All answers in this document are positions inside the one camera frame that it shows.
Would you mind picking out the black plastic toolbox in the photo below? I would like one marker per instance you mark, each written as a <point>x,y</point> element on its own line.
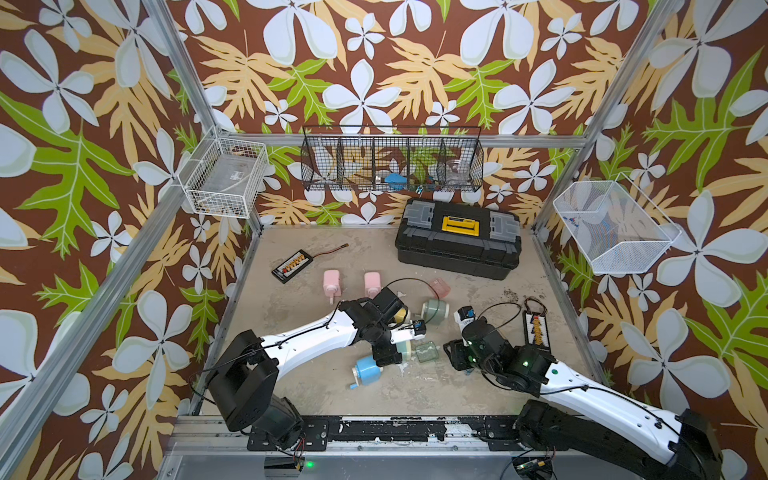
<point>458,238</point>

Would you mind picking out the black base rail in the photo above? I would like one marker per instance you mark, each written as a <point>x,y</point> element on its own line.
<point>318,433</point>

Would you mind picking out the black battery holder right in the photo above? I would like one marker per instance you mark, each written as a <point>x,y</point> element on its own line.
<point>536,325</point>

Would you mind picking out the black wire basket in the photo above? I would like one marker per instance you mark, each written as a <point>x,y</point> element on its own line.
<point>391,158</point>

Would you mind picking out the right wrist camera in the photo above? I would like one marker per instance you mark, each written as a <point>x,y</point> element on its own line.
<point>464,316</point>

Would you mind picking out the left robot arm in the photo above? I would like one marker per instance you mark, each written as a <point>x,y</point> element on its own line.
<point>243,379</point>

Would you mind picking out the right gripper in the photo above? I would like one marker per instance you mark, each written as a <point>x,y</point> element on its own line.
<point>454,348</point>

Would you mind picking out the black battery holder left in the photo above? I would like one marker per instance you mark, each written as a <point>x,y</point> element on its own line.
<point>292,266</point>

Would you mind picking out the white wire basket right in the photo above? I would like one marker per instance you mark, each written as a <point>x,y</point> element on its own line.
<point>617,227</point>

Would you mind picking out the green sharpener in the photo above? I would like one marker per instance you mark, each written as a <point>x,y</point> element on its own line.
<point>406,350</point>
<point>435,311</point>

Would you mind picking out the clear pink tray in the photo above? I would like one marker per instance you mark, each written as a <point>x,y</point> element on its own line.
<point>440,287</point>

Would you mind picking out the pink sharpener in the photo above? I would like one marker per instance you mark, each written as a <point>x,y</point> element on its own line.
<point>332,284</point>
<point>372,284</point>

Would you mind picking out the blue pencil sharpener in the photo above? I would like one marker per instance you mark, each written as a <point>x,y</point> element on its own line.
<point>365,372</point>

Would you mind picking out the white wire basket left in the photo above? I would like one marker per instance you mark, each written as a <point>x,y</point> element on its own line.
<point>223,175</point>

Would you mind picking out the pink sharpener upright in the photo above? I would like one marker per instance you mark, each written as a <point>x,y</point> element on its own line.
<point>372,284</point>

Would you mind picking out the white wire basket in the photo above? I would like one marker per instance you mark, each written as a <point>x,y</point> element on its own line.
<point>617,227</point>
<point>223,175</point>

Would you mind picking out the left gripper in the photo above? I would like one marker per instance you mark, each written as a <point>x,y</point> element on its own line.
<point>388,354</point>

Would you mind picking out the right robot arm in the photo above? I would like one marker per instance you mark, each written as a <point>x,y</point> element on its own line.
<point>570,411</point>

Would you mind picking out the clear green tray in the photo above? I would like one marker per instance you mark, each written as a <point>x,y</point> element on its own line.
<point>426,352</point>

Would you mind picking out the black battery holder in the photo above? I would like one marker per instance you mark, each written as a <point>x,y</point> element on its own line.
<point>292,266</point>
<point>536,325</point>

